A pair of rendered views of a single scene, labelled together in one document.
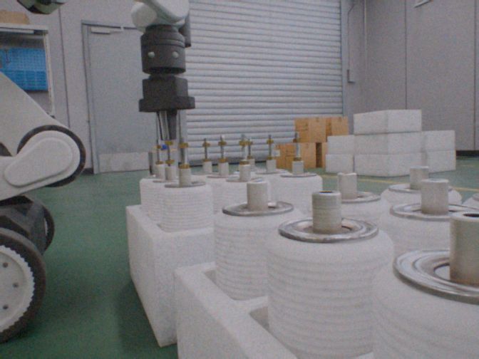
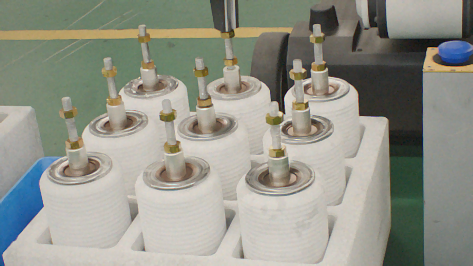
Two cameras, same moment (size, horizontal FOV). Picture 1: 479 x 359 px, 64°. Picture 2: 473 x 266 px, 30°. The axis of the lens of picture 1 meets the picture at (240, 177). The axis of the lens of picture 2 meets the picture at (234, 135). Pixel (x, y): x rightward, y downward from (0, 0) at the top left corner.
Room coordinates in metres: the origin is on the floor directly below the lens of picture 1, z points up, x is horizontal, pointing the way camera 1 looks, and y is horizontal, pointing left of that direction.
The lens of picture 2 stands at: (1.51, -0.69, 0.71)
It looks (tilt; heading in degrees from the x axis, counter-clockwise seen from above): 26 degrees down; 131
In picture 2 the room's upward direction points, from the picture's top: 6 degrees counter-clockwise
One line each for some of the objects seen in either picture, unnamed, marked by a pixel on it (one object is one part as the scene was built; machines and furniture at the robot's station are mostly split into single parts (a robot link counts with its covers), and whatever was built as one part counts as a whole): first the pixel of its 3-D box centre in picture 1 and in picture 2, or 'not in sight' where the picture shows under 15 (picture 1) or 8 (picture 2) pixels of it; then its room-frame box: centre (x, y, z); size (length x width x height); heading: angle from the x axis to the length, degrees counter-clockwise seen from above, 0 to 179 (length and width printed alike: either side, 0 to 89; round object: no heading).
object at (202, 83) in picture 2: (222, 152); (202, 87); (0.84, 0.04, 0.30); 0.01 x 0.01 x 0.08
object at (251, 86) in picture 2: (171, 180); (233, 88); (0.80, 0.15, 0.25); 0.08 x 0.08 x 0.01
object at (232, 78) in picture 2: (170, 174); (232, 79); (0.80, 0.15, 0.26); 0.02 x 0.02 x 0.03
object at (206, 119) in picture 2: (223, 170); (206, 117); (0.84, 0.04, 0.26); 0.02 x 0.02 x 0.03
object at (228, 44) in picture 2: (169, 153); (229, 48); (0.80, 0.15, 0.31); 0.01 x 0.01 x 0.08
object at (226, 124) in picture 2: (224, 176); (207, 126); (0.84, 0.04, 0.25); 0.08 x 0.08 x 0.01
